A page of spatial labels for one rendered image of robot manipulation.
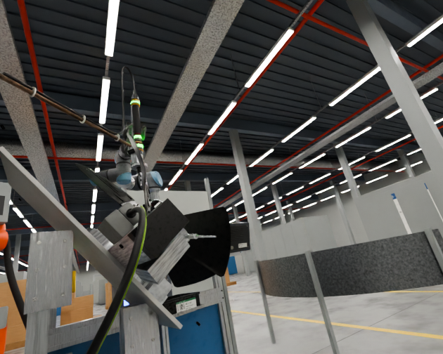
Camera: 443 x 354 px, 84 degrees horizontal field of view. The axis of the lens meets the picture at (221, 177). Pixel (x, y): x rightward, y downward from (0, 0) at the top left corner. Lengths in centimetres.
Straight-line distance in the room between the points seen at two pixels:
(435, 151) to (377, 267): 273
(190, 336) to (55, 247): 94
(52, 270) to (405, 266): 239
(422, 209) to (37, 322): 661
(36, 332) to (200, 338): 92
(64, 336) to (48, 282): 56
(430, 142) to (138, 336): 464
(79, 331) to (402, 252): 230
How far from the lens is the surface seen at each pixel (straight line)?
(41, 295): 83
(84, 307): 1020
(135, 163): 115
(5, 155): 84
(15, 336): 893
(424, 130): 496
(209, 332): 161
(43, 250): 84
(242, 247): 173
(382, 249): 254
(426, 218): 678
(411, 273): 259
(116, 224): 63
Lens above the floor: 97
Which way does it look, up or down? 20 degrees up
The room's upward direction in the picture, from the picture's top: 11 degrees counter-clockwise
